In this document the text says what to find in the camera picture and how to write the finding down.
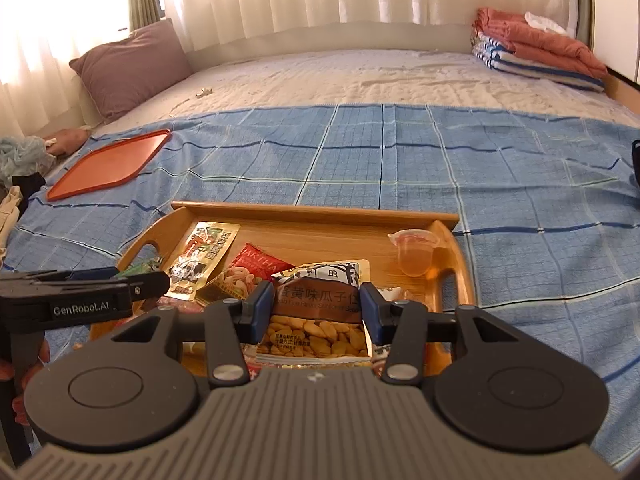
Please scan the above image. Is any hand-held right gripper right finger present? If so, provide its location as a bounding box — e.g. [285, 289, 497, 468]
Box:
[360, 282, 536, 387]

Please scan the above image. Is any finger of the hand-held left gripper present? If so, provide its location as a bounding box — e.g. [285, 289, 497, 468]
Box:
[20, 266, 122, 285]
[125, 271, 171, 312]

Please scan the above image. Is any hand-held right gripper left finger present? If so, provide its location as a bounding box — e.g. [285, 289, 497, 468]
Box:
[100, 281, 277, 387]

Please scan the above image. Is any small yellow green snack packet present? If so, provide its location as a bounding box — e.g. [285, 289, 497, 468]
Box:
[117, 256, 167, 280]

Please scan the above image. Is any red cashew packet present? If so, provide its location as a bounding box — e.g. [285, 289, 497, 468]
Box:
[197, 242, 296, 307]

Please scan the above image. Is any brown sunflower seed packet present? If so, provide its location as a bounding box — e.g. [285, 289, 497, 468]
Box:
[255, 259, 375, 361]

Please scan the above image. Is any orange jelly cup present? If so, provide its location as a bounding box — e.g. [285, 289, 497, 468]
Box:
[387, 228, 446, 277]

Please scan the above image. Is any wooden tray with handles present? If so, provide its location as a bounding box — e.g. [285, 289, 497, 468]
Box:
[90, 201, 476, 378]

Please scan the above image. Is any person's left hand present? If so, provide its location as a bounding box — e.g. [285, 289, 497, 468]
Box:
[0, 337, 52, 428]

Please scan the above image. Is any cream cloth bag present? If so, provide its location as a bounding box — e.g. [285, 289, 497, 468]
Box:
[0, 185, 25, 243]

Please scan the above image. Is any orange plastic tray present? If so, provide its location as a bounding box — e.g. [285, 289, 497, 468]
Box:
[46, 128, 172, 202]

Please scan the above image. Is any black cloth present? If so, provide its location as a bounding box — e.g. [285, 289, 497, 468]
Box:
[10, 174, 49, 202]

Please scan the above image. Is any pink soft item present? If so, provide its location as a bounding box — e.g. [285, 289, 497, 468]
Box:
[44, 128, 92, 157]

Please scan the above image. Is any crumpled teal cloth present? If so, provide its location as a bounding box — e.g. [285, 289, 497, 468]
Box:
[0, 136, 57, 187]

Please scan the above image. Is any blue plaid bed sheet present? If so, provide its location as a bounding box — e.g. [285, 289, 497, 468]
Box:
[0, 104, 640, 471]

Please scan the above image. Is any purple pillow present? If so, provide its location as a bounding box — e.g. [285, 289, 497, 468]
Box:
[69, 17, 193, 123]

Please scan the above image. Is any quilted white mattress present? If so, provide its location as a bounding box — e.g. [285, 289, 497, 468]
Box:
[90, 49, 640, 133]

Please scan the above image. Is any beige headboard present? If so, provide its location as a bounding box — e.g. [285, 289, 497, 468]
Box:
[182, 21, 478, 68]

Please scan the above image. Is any folded blue striped blanket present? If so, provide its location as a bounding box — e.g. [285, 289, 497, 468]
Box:
[470, 30, 606, 93]

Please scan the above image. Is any folded blankets stack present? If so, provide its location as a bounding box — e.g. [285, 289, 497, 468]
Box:
[474, 7, 608, 78]

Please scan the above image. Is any white cloth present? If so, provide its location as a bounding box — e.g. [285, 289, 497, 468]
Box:
[524, 11, 568, 36]

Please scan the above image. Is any white wardrobe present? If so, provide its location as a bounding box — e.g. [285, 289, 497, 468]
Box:
[590, 0, 640, 86]

